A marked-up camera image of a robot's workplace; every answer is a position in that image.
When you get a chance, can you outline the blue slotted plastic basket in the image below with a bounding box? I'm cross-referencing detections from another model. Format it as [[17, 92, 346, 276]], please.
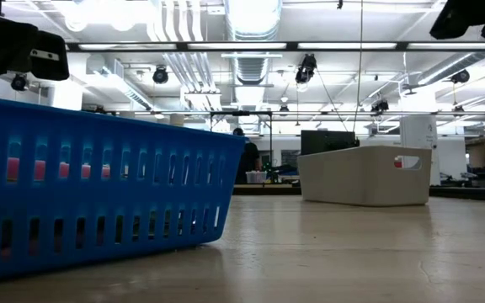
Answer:
[[0, 95, 247, 282]]

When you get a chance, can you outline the grey plastic bin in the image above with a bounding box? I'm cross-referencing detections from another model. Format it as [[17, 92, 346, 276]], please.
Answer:
[[296, 145, 433, 207]]

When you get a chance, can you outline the black ceiling spot lamp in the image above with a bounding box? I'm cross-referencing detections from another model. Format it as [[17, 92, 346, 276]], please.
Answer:
[[450, 69, 471, 84], [370, 98, 390, 114], [10, 73, 29, 92], [152, 66, 170, 85]]

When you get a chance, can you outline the white column with label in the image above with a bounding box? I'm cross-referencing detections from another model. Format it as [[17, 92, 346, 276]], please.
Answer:
[[399, 114, 441, 186]]

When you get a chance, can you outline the dark hanging device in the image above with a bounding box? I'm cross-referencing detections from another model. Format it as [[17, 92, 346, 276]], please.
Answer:
[[295, 53, 317, 84]]

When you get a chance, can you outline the black monitor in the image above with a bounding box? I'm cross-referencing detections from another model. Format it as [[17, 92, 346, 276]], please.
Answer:
[[300, 129, 360, 157]]

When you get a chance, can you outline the long ceiling light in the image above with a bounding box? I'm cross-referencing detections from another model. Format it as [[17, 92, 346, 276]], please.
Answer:
[[66, 40, 485, 52]]

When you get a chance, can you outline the person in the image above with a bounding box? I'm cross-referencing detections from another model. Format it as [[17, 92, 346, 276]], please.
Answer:
[[232, 127, 263, 185]]

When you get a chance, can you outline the clear plastic container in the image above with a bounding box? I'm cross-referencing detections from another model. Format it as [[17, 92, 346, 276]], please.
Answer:
[[245, 170, 268, 184]]

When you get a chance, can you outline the grey hanging cord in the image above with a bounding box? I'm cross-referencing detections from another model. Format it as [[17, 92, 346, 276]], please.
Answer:
[[353, 0, 364, 134]]

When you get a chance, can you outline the silver ventilation duct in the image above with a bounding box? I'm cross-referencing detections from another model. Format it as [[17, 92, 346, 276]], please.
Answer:
[[224, 0, 284, 85]]

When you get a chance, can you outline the black neighbour rig frame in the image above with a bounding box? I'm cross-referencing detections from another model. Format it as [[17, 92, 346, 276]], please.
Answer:
[[208, 109, 274, 169]]

